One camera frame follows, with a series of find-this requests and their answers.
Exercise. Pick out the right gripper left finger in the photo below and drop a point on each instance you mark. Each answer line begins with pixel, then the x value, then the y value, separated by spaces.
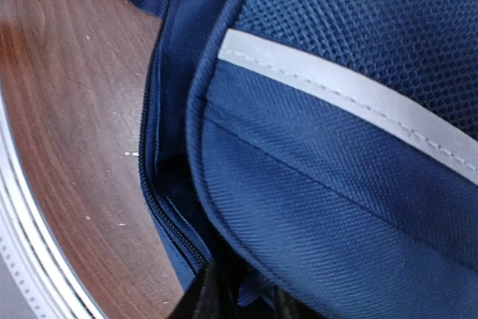
pixel 209 296

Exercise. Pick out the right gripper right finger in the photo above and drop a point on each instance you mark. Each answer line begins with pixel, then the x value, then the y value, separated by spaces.
pixel 286 307

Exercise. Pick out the navy blue student backpack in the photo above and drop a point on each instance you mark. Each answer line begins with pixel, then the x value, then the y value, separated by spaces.
pixel 325 147

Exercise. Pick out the front aluminium rail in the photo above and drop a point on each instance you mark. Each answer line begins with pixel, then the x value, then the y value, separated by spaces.
pixel 31 257

